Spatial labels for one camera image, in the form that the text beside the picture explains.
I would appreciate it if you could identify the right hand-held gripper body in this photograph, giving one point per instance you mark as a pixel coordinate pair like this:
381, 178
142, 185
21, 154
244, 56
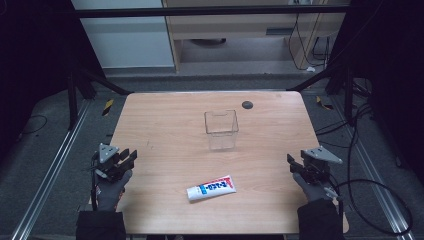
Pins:
319, 156

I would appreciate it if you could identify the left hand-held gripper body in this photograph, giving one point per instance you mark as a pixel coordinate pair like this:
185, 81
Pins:
108, 154

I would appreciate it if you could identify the clear plastic box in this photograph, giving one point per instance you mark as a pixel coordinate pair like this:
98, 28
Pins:
221, 130

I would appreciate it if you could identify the white toothpaste tube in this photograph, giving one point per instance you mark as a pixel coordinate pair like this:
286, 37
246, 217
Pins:
211, 189

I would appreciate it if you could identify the person's right hand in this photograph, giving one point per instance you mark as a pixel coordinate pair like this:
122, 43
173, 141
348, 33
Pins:
313, 191

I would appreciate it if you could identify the person's left hand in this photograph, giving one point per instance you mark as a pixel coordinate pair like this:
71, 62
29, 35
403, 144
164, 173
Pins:
111, 193

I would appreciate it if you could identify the yellow black striped tape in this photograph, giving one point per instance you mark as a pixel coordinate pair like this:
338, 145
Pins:
324, 104
107, 107

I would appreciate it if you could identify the black metal stand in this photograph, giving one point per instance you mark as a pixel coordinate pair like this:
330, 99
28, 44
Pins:
348, 96
72, 100

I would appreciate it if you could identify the dark round table cap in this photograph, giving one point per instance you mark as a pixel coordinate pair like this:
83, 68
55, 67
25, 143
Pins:
247, 105

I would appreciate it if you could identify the white cabinet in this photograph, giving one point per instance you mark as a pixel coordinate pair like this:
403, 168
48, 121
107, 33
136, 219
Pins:
126, 36

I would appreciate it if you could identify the aluminium floor rail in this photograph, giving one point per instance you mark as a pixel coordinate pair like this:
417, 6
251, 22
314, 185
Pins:
376, 186
50, 170

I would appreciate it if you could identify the black frame crossbar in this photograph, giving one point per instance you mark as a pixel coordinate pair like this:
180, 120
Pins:
206, 11

